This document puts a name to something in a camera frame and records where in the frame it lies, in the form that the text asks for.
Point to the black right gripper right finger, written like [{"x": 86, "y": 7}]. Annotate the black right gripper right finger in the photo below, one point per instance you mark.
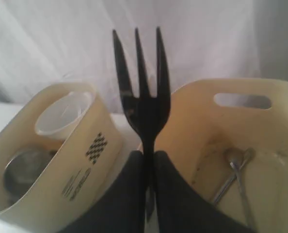
[{"x": 181, "y": 210}]

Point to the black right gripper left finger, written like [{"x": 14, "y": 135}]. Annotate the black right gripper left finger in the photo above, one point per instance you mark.
[{"x": 121, "y": 208}]

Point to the stainless steel spoon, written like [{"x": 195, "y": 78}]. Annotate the stainless steel spoon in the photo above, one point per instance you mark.
[{"x": 237, "y": 159}]

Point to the stainless steel fork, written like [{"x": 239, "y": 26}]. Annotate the stainless steel fork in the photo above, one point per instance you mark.
[{"x": 147, "y": 115}]

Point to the stainless steel mug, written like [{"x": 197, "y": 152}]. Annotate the stainless steel mug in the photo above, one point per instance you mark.
[{"x": 24, "y": 168}]

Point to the white ceramic bowl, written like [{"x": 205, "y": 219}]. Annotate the white ceramic bowl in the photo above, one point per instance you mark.
[{"x": 59, "y": 119}]

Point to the cream bin with black circle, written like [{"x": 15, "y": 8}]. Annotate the cream bin with black circle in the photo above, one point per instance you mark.
[{"x": 73, "y": 177}]

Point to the cream bin with black triangle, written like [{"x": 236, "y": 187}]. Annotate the cream bin with black triangle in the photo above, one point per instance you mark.
[{"x": 209, "y": 116}]

